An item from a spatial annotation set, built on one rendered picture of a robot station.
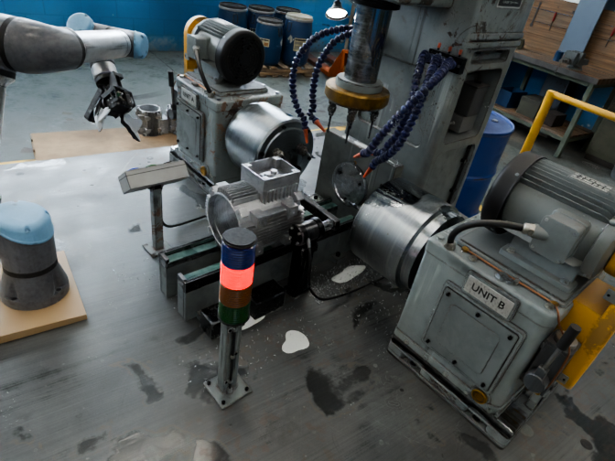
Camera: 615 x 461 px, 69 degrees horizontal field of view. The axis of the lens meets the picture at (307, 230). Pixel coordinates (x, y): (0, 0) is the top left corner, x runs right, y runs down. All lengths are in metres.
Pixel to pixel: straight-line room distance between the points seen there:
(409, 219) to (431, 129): 0.37
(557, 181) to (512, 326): 0.29
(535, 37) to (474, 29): 5.34
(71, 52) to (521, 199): 1.02
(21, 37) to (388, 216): 0.89
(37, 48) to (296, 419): 0.97
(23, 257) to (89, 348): 0.25
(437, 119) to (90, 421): 1.13
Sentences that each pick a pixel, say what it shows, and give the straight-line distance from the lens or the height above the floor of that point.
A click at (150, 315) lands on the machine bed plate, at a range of 1.24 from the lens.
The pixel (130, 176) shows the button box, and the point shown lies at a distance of 1.26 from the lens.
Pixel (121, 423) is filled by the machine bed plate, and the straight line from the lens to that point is 1.05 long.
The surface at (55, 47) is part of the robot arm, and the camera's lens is 1.20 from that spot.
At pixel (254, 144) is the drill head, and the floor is 1.09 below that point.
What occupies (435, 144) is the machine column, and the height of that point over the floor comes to 1.21.
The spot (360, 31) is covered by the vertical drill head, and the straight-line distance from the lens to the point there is 1.24.
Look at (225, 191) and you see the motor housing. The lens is 1.13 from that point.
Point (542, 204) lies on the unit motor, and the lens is 0.96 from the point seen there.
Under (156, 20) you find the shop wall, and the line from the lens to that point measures 6.82.
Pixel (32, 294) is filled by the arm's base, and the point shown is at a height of 0.86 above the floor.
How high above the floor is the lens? 1.67
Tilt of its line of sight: 33 degrees down
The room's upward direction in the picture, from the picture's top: 10 degrees clockwise
